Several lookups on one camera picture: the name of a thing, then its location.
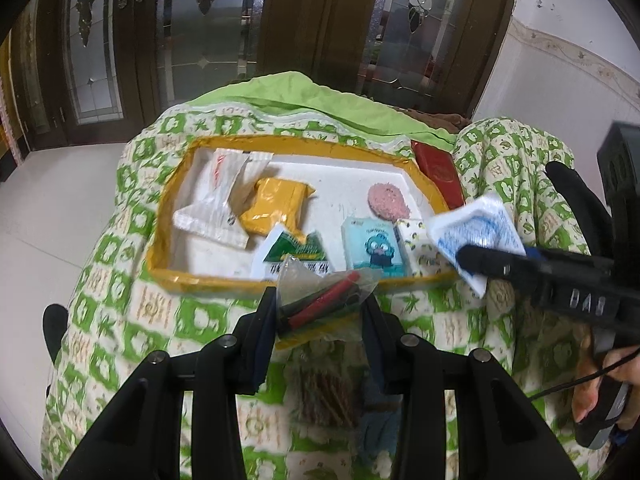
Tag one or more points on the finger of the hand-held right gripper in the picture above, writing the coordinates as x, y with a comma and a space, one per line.
537, 254
495, 262

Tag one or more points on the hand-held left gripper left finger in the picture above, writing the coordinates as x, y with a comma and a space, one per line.
262, 347

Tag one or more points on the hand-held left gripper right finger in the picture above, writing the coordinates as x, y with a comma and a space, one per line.
380, 350

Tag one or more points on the white blue-print desiccant packet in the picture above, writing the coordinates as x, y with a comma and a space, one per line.
475, 225

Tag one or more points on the clear bag of red items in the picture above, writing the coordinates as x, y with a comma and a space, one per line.
320, 305

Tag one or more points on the light blue tissue pack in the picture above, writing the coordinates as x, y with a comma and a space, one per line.
372, 250

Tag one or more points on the green white medicine bag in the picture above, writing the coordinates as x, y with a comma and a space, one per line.
295, 250

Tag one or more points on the yellow foil packet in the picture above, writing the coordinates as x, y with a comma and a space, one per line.
275, 205

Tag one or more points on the yellow-taped white foam box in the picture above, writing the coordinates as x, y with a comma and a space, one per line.
330, 190

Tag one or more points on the person's right hand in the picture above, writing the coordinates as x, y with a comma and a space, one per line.
587, 390

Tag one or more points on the blue towel doll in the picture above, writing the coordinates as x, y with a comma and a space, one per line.
375, 420

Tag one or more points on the black chair back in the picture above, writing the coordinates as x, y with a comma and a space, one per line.
575, 190

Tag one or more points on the dotted white tissue pack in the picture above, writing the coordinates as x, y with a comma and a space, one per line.
415, 240

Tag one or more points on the red box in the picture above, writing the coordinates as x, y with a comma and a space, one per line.
440, 170

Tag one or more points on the green patterned blanket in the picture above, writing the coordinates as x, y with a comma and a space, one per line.
150, 310

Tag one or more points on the pink round puff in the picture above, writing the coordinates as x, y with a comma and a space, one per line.
387, 202

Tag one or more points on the white red-print packet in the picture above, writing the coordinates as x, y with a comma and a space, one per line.
210, 210

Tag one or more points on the black chair part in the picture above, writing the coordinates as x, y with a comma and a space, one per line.
55, 330

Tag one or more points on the wooden glass door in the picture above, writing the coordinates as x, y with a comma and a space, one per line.
145, 35
320, 20

